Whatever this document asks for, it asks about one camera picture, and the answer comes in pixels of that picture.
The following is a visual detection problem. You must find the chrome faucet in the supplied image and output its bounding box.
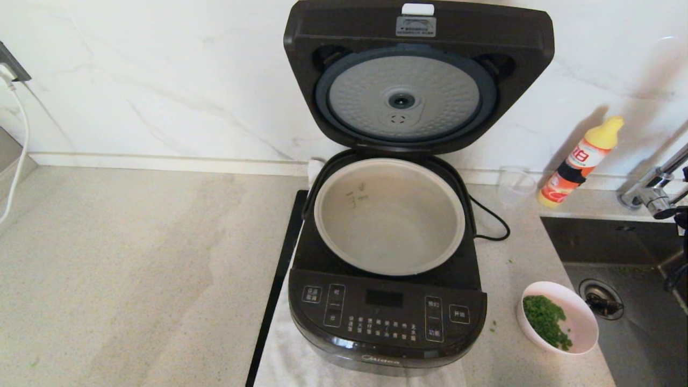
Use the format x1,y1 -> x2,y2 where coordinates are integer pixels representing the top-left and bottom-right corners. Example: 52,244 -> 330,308
618,142 -> 688,218

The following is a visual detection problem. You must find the white round bowl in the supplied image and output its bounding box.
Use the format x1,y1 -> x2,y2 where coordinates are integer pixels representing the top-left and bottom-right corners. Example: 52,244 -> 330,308
517,281 -> 599,355

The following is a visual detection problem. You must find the black rice cooker lid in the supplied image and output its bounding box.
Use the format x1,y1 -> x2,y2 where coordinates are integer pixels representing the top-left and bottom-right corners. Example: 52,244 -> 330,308
283,0 -> 555,156

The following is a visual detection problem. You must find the clear plastic measuring cup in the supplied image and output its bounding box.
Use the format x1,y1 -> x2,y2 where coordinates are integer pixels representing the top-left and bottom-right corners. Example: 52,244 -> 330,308
497,167 -> 538,207

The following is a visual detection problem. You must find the black power cable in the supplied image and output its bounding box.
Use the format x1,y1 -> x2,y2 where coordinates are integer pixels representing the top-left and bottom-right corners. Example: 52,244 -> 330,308
469,195 -> 511,241

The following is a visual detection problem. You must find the white power cable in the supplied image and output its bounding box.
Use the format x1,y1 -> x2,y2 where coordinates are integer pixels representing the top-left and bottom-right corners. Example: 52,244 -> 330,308
0,64 -> 31,226

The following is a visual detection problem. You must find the white cloth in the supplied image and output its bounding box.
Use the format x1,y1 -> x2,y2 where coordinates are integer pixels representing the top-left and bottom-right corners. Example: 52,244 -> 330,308
254,159 -> 468,387

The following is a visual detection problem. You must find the black Midea rice cooker body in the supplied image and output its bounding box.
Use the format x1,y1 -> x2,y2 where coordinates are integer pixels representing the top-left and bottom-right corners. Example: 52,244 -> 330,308
288,150 -> 488,377

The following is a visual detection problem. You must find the black flat strip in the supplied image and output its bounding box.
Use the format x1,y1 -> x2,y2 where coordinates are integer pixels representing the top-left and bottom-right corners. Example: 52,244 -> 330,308
245,190 -> 309,387

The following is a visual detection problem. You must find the metal sink drain strainer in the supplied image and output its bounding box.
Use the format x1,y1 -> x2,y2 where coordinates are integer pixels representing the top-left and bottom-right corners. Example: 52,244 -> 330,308
579,278 -> 625,321

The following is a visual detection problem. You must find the orange yellow detergent bottle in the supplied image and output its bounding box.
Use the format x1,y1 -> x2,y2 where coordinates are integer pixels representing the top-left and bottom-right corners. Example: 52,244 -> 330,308
537,116 -> 625,209

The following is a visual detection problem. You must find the grey rice cooker inner pot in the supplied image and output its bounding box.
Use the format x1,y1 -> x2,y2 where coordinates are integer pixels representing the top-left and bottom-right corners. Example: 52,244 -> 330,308
313,157 -> 466,276

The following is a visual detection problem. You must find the grey wall socket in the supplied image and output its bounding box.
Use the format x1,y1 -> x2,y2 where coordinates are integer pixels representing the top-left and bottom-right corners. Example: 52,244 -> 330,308
0,41 -> 32,84

